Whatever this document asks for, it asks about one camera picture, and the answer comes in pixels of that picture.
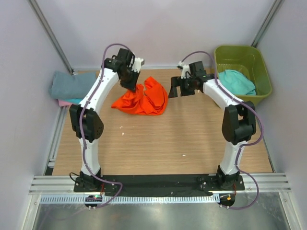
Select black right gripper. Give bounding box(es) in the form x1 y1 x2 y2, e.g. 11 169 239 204
168 76 195 98

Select orange t-shirt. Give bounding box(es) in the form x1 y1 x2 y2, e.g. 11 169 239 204
111 76 168 115

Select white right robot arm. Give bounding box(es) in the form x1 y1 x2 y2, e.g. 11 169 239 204
168 61 256 190

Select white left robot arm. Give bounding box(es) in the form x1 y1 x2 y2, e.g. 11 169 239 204
69 48 144 192

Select teal t-shirt in bin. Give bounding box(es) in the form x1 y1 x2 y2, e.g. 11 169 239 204
218 69 256 95

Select turquoise folded t-shirt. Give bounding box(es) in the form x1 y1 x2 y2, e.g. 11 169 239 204
64 98 82 104

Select grey-blue folded t-shirt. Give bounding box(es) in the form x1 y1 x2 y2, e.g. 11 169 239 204
49 71 96 100

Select pink folded t-shirt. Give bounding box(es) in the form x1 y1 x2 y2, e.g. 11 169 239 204
58 99 72 107

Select green plastic bin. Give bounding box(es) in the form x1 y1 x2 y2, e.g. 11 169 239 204
213 45 272 106

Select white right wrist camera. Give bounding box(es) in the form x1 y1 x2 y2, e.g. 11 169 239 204
177 61 191 79

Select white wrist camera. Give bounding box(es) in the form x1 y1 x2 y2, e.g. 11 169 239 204
131 57 145 73
177 61 191 79

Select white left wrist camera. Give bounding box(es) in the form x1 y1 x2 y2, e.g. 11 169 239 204
131 57 145 73

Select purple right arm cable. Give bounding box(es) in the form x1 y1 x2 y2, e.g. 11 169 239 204
178 50 265 209

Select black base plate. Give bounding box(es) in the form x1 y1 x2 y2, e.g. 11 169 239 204
73 174 245 197

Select slotted cable duct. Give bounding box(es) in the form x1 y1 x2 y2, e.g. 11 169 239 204
40 194 220 205

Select aluminium frame rail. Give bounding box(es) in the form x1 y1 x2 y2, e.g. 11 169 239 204
29 173 291 197

